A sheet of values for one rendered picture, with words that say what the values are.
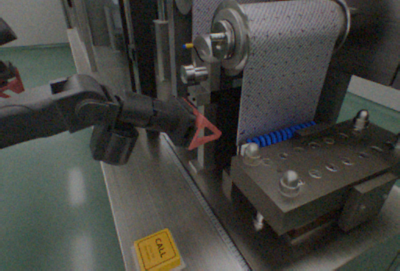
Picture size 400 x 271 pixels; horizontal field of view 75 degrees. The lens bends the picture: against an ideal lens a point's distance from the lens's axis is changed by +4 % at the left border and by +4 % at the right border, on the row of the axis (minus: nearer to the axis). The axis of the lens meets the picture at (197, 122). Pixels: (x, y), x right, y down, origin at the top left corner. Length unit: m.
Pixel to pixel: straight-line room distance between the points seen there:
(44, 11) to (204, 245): 5.70
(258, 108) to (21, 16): 5.68
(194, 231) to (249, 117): 0.27
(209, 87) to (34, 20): 5.58
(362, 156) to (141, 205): 0.50
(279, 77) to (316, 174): 0.21
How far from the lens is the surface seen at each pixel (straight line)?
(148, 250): 0.54
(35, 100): 0.40
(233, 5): 0.53
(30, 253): 1.87
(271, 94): 0.59
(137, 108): 0.42
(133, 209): 0.64
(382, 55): 0.72
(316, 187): 0.53
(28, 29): 6.07
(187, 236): 0.58
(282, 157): 0.59
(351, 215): 0.61
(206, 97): 0.58
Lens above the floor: 1.37
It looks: 31 degrees down
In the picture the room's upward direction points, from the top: straight up
